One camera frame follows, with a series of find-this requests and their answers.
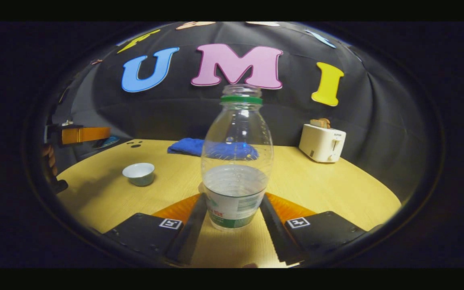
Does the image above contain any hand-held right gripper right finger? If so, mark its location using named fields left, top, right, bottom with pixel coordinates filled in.
left=259, top=193, right=368, bottom=266

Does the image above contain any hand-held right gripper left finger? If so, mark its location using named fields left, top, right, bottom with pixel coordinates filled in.
left=104, top=193, right=208, bottom=265

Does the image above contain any teal teacup lid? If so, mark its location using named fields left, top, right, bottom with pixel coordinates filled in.
left=93, top=136, right=120, bottom=149

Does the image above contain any clear plastic water bottle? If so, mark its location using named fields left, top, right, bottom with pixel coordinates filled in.
left=201, top=84, right=274, bottom=231

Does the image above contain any blue towel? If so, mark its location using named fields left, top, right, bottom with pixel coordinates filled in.
left=167, top=138, right=259, bottom=161

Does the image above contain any white toaster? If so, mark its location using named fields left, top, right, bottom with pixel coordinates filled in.
left=299, top=123, right=346, bottom=163

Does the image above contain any black backdrop cloth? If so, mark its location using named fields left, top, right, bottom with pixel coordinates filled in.
left=47, top=22, right=438, bottom=202

